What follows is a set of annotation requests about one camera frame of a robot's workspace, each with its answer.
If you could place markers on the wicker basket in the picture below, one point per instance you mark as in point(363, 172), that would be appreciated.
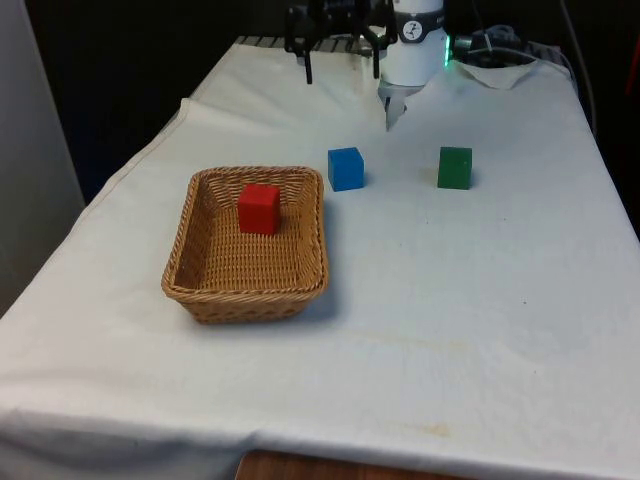
point(225, 295)

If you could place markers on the red cube block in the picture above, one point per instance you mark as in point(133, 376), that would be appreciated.
point(258, 210)

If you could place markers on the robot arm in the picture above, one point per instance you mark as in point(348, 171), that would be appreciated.
point(412, 60)

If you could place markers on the green cube block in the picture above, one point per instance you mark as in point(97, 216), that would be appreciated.
point(454, 169)

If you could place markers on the blue cube block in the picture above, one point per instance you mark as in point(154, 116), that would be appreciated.
point(346, 170)

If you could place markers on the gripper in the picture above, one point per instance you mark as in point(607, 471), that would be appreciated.
point(340, 12)

